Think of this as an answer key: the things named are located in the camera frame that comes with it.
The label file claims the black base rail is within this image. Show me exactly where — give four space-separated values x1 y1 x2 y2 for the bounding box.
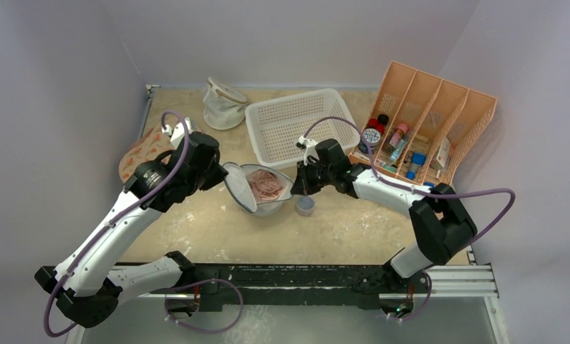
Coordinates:
147 263 430 315

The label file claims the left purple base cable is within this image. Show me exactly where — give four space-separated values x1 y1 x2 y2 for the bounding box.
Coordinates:
164 278 245 334

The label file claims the pink bra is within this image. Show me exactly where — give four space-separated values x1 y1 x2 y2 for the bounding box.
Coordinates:
246 170 284 203

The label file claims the pink cap bottle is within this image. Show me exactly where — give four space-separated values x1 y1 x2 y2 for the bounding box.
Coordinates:
386 123 409 153

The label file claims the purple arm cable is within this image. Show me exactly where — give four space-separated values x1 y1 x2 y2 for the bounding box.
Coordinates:
303 116 517 250
43 110 191 338

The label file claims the orange plastic organizer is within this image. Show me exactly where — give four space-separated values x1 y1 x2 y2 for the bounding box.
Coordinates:
349 61 497 185

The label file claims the blue cap tube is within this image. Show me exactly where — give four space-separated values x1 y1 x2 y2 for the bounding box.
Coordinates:
405 152 426 180

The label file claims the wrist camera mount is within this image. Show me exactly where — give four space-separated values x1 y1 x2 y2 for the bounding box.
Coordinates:
161 121 194 148
296 136 318 166

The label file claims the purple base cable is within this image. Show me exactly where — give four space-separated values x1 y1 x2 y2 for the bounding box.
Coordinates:
385 270 432 324
164 278 245 334

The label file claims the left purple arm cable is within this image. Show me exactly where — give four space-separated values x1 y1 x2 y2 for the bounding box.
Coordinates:
43 110 191 338

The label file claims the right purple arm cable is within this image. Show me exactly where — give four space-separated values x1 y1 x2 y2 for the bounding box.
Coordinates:
303 116 517 250

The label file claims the white plastic basket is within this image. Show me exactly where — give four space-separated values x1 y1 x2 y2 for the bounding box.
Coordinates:
245 88 359 170

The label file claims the small clear white-lid jar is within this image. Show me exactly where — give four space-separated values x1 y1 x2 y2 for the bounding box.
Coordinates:
295 196 316 216

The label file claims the carrot print oval pad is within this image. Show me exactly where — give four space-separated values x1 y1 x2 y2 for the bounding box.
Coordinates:
118 124 174 183

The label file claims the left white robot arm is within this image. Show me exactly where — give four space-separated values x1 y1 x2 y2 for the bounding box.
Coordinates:
34 132 228 328

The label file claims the white red box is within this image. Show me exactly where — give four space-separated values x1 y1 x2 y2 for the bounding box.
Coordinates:
430 137 452 171

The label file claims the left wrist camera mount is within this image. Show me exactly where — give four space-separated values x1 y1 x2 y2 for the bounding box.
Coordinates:
161 121 194 148

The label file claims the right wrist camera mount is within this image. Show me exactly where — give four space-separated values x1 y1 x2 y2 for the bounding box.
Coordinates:
296 136 318 166

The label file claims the red cap bottle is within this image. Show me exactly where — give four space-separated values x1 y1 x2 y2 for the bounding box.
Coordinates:
366 114 390 135

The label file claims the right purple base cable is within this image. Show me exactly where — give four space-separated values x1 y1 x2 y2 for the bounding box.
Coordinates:
385 270 432 324

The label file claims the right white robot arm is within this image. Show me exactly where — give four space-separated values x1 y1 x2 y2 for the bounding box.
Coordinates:
291 137 478 292

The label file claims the white mesh laundry bag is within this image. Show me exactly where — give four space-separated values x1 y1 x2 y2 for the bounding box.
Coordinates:
203 77 249 130
222 162 294 217

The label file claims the blue white round jar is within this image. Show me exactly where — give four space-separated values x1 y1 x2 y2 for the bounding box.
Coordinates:
357 128 382 154

